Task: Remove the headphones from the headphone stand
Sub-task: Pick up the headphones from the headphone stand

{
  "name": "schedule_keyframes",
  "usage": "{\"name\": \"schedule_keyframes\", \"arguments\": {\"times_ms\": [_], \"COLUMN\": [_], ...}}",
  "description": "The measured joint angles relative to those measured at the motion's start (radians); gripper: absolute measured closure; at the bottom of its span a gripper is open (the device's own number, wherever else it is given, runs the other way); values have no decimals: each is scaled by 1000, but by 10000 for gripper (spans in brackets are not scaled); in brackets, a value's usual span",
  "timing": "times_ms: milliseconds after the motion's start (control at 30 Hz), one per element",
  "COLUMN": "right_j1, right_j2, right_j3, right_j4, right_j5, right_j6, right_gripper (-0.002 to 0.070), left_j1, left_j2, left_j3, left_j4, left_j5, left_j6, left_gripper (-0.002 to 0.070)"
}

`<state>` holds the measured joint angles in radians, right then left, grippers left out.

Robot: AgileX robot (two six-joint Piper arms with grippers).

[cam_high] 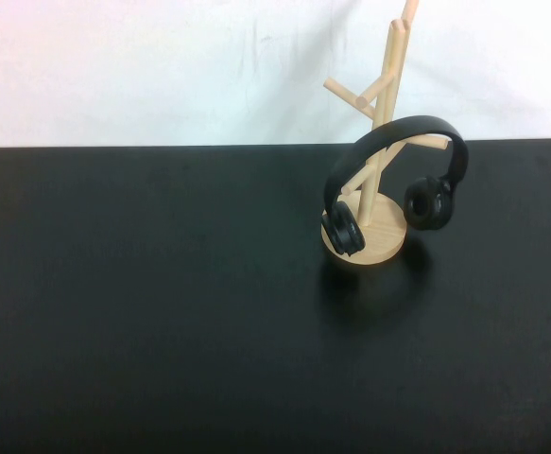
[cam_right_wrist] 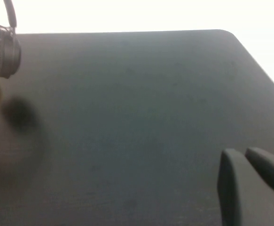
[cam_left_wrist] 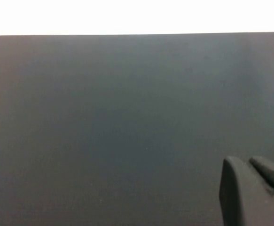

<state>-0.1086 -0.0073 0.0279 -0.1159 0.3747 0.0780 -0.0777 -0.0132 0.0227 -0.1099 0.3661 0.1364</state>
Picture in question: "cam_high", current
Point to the black over-ear headphones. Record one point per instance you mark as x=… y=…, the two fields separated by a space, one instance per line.
x=398 y=126

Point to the light wooden branch stand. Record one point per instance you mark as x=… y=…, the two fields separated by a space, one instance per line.
x=383 y=99

